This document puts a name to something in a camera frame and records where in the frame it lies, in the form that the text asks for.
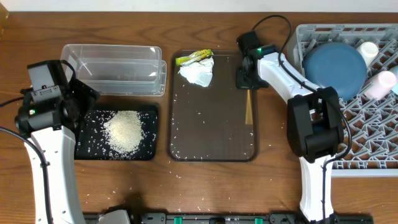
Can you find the dark brown serving tray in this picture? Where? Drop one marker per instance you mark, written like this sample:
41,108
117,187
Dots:
208,124

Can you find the clear plastic bin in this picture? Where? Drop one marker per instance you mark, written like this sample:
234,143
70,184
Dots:
131,70

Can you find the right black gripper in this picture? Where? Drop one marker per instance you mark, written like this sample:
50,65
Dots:
243,84

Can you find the pink cup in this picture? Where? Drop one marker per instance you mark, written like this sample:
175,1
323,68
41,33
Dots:
381,85

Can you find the grey dishwasher rack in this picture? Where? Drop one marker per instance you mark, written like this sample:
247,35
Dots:
373,123

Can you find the black plastic bin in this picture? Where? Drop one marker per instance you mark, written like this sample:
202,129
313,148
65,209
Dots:
149,130

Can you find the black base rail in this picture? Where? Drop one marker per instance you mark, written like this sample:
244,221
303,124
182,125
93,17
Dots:
272,218

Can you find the white tissue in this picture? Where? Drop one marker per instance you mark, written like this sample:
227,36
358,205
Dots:
199,73

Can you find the dark blue plate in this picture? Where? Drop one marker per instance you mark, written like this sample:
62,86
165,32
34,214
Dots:
337,65

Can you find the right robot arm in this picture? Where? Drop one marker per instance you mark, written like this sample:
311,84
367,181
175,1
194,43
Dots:
314,125

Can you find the green yellow snack wrapper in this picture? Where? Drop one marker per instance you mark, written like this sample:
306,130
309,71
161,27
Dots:
194,57

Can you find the pile of white rice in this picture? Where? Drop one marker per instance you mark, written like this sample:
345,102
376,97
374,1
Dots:
124,132

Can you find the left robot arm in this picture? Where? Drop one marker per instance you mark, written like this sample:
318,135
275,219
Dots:
49,122

